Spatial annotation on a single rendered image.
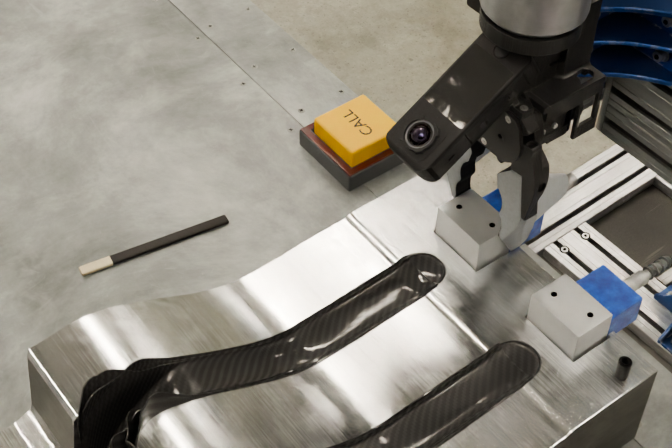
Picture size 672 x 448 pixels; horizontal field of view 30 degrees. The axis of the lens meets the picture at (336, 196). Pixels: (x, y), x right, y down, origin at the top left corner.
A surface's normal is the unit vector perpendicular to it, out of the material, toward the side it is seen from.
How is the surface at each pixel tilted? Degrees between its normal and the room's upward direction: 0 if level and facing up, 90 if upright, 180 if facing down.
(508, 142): 90
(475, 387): 5
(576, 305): 0
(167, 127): 0
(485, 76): 31
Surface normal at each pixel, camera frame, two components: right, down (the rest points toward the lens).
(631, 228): 0.01, -0.69
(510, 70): -0.37, -0.34
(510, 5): -0.57, 0.59
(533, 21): -0.15, 0.71
